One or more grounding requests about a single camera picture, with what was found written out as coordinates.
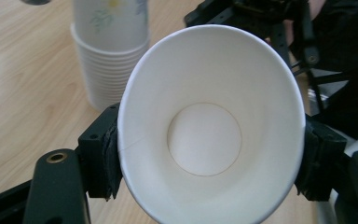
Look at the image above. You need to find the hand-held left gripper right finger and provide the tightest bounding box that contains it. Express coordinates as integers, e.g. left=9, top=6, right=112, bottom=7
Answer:
left=295, top=114, right=349, bottom=202

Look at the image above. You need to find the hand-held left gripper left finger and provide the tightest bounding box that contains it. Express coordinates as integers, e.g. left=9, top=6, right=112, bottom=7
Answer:
left=77, top=104, right=124, bottom=201

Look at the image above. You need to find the stack of white paper cups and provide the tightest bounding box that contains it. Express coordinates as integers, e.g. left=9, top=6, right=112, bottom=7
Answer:
left=70, top=0, right=152, bottom=112

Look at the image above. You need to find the white paper cup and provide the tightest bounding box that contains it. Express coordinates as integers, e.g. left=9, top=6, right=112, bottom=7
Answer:
left=117, top=23, right=307, bottom=224

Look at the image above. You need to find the dark round table grommet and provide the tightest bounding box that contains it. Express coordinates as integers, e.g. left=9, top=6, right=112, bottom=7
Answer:
left=20, top=0, right=52, bottom=6

